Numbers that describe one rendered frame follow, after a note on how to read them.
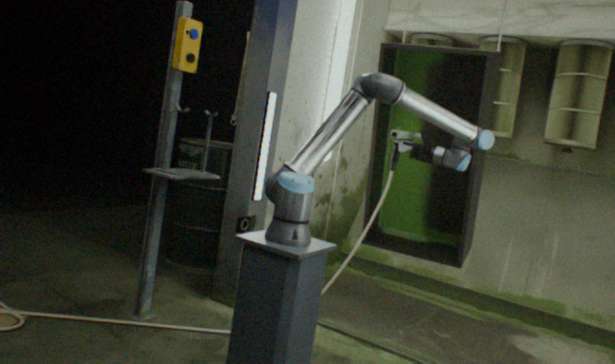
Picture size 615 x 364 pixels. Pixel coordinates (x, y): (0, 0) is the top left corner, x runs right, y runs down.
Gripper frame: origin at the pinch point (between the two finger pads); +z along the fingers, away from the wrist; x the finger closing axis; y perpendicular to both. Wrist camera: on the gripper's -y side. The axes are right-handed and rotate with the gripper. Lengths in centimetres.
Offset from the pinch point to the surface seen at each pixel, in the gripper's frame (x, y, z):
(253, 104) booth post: -4, 2, 87
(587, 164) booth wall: 162, -8, -101
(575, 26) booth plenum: 125, -96, -65
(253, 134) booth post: -6, 19, 82
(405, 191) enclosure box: 64, 36, 3
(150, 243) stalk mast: -56, 81, 97
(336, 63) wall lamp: 61, -34, 70
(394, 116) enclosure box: 57, -9, 20
